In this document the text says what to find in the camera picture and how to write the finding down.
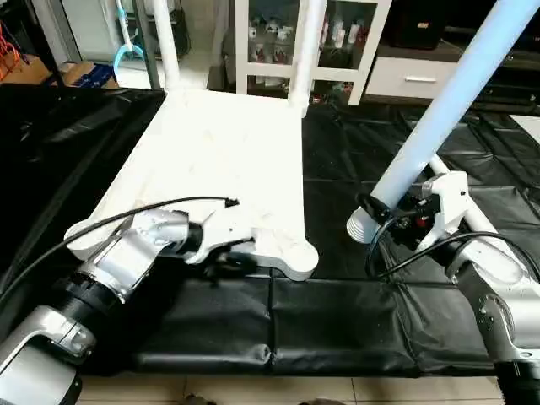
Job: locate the white plastic table top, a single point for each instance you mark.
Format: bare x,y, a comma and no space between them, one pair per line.
219,152

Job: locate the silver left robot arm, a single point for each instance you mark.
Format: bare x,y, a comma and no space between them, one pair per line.
126,253

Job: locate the black work mat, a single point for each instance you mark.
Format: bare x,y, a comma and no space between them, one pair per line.
337,329

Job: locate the white drawer unit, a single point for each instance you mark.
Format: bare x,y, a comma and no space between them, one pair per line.
413,80

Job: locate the white flat board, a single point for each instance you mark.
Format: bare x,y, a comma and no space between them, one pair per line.
530,126

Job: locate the white glass-door cabinet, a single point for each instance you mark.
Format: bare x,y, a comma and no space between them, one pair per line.
371,42

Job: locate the black metal pole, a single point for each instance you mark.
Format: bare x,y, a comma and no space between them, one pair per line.
152,42

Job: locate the brown cardboard box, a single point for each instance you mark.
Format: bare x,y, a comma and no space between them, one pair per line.
89,74

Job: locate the blue plastic tool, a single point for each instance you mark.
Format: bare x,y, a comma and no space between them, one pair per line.
126,51

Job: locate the flat brown cardboard sheet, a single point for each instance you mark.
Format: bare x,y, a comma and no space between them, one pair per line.
25,69

